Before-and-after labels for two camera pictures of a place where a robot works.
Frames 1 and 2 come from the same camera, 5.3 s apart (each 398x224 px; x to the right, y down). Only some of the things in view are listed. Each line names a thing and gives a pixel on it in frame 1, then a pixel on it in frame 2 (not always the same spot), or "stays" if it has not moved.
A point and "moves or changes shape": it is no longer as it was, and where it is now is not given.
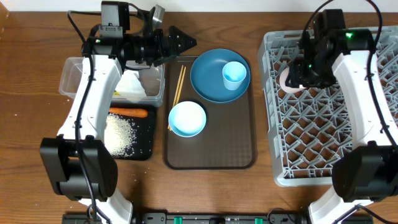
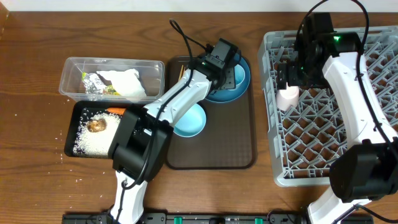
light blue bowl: x=187 y=119 stays
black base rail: x=215 y=218 stays
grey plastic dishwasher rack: x=310 y=129 stays
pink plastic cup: x=291 y=89 moves or changes shape
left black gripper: x=160 y=47 → x=229 y=78
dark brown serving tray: x=229 y=140 stays
